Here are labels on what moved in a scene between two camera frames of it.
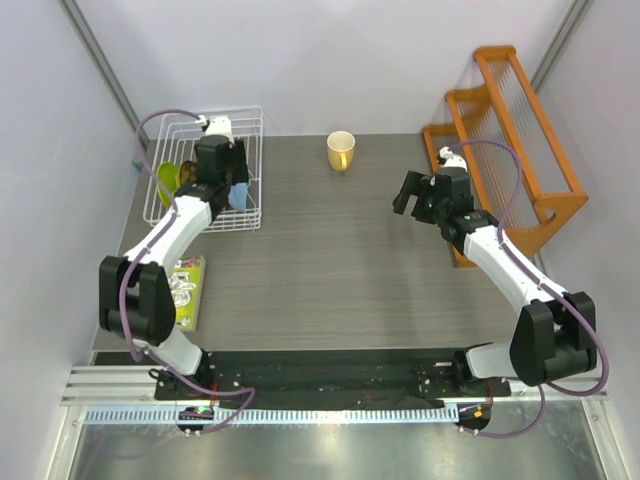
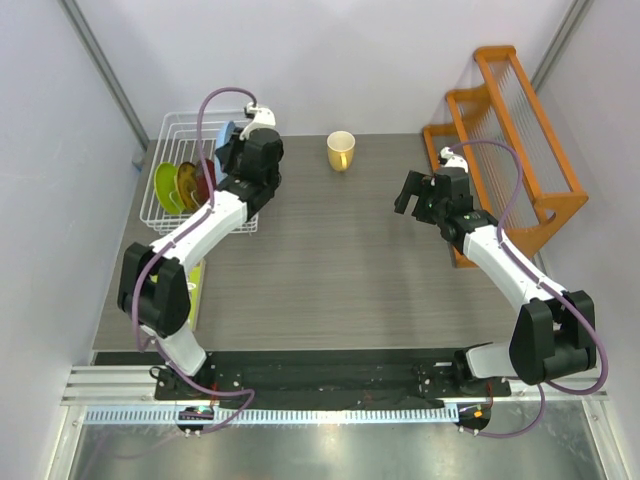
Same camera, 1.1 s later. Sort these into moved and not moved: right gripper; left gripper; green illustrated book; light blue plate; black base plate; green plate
Moved: light blue plate; left gripper
Not moved: green illustrated book; black base plate; right gripper; green plate
